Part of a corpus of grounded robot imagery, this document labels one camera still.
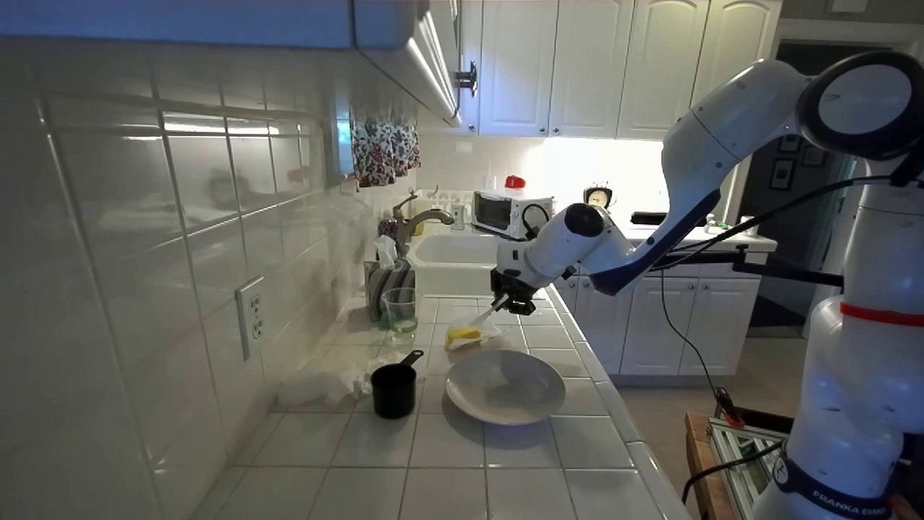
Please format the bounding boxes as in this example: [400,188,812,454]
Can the white toaster oven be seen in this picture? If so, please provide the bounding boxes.
[470,191,553,240]

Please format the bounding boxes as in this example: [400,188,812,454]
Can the white upper cabinets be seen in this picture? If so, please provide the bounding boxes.
[462,0,782,139]

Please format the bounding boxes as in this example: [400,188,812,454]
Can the white cabinets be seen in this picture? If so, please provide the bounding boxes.
[553,263,760,380]
[462,0,782,139]

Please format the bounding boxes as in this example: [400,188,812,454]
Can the red object on toaster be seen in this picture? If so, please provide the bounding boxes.
[504,174,525,191]

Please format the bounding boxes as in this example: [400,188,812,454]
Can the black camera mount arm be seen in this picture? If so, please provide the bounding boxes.
[649,216,842,288]

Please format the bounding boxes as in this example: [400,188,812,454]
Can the white crumpled cloth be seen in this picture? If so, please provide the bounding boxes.
[273,370,356,411]

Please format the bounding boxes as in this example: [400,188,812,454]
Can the wooden crate with papers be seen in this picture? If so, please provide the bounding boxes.
[682,413,784,520]

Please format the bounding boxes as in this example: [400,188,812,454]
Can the small black clock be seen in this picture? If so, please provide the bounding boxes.
[584,185,611,207]

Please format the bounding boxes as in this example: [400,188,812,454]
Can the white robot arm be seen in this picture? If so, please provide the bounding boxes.
[490,48,924,520]

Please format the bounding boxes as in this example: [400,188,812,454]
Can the white round plate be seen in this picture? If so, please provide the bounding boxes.
[444,348,565,428]

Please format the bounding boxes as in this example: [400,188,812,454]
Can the white lower cabinets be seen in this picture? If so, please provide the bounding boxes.
[553,263,760,380]

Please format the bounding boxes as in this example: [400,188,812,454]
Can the floral hanging cloth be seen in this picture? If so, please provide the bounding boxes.
[351,117,421,188]

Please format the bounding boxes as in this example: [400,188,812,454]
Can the bronze kitchen faucet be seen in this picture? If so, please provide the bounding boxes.
[379,191,454,255]

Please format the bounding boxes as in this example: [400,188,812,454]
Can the yellow butter piece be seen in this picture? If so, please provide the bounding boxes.
[444,327,483,353]

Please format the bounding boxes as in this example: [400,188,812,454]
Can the black measuring cup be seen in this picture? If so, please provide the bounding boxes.
[369,348,421,418]

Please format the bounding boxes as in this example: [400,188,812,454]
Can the white kitchen sink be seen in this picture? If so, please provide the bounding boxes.
[408,230,523,296]

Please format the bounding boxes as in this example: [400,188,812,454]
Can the dish brush caddy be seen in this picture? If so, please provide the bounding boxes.
[363,260,416,333]

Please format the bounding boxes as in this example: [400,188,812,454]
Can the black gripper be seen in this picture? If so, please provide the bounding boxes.
[490,269,535,315]

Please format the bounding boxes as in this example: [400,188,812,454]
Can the clear plastic knife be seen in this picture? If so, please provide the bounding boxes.
[467,305,499,327]

